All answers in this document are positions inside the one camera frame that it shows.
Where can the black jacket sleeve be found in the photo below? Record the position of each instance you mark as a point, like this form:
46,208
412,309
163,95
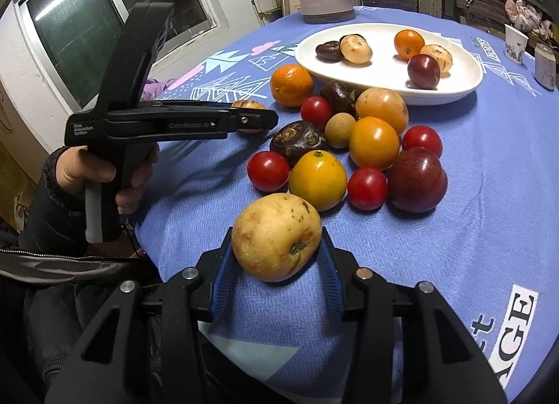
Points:
52,284

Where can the dark red plum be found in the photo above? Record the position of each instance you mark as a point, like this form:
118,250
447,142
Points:
417,182
424,71

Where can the purple cloth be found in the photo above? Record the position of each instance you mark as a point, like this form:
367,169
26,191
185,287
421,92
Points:
153,88

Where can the left hand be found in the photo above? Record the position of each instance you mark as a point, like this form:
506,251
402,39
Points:
76,166

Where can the red cherry tomato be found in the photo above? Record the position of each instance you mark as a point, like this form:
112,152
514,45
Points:
268,171
367,189
422,136
317,111

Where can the yellow tomato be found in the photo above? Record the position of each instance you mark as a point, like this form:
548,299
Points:
320,179
373,143

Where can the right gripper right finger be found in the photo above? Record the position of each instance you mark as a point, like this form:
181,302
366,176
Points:
441,361

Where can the large orange tangerine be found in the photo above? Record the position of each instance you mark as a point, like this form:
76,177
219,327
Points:
291,85

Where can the yellow pear apple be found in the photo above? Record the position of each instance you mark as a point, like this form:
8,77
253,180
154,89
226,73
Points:
275,236

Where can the large yellow passion fruit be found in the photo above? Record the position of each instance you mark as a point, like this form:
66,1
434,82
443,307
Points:
384,104

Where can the window with grid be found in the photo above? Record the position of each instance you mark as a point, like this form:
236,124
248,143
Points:
73,40

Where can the white paper cup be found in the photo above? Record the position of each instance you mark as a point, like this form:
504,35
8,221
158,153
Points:
515,44

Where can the cut dark mangosteen half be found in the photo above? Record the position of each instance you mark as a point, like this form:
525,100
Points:
296,139

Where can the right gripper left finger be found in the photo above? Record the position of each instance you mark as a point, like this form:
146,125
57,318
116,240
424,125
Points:
143,345

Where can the tan potato-like fruit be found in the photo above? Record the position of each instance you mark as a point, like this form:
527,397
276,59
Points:
248,107

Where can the dark purple mangosteen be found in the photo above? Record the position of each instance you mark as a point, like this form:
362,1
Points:
329,52

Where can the white oval plate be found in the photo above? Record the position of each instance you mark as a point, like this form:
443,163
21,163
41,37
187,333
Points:
386,69

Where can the speckled yellow fruit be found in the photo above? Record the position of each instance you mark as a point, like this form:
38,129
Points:
355,49
441,55

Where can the crumpled pink cloth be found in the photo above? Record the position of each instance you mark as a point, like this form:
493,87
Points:
527,19

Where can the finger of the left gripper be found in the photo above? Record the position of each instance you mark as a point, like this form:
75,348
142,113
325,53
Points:
262,119

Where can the small tan longan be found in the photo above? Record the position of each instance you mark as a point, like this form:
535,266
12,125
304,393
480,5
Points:
337,130

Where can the small orange tangerine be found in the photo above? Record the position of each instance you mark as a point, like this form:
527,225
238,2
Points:
408,43

